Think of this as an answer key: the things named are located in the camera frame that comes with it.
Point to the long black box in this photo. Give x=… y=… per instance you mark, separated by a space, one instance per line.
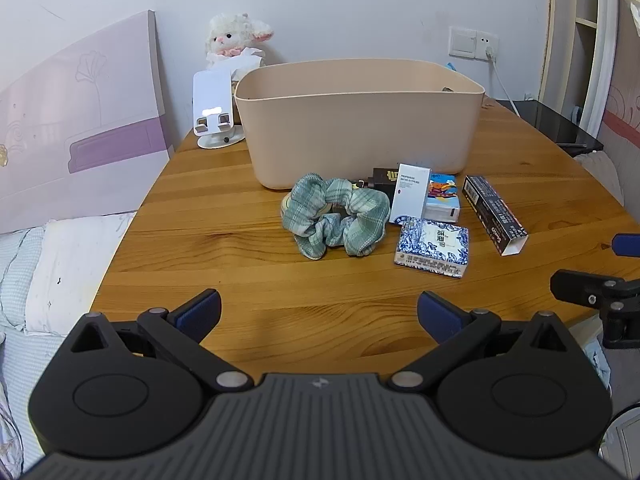
x=492 y=212

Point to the beige plastic storage bin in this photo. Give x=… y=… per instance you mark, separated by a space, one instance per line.
x=350 y=130

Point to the white slim box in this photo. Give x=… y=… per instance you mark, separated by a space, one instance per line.
x=407 y=195

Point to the black side table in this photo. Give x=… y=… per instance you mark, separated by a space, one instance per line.
x=550 y=120

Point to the white arched frame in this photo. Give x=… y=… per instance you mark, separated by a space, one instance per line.
x=605 y=35

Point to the white pillow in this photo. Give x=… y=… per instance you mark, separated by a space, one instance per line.
x=70 y=270

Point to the white ribbed cushion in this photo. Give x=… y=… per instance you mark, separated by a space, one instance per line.
x=602 y=172

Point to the green plaid scrunchie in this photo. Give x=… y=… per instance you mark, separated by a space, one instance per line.
x=360 y=210

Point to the white phone stand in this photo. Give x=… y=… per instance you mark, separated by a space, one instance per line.
x=212 y=92

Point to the light wooden shelf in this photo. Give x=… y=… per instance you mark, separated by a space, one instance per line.
x=565 y=35

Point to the white wall switch socket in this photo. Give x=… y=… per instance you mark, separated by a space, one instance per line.
x=467 y=42

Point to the pink patterned panel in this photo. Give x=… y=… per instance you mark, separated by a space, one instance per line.
x=625 y=110

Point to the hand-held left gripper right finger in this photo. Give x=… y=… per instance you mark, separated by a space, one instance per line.
x=440 y=312

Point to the colourful tissue packet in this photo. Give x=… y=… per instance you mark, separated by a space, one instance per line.
x=442 y=195

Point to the blue white patterned box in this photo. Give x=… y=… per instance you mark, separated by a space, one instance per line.
x=432 y=245

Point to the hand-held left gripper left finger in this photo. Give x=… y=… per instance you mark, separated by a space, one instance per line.
x=200 y=310

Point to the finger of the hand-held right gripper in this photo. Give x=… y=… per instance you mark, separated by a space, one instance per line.
x=580 y=287
x=627 y=245

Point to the dark brown small box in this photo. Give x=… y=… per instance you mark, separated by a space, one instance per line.
x=382 y=177

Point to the purple white flat carton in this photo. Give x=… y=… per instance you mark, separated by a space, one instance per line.
x=75 y=110

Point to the white plush lamb toy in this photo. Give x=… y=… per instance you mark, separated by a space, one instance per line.
x=235 y=30

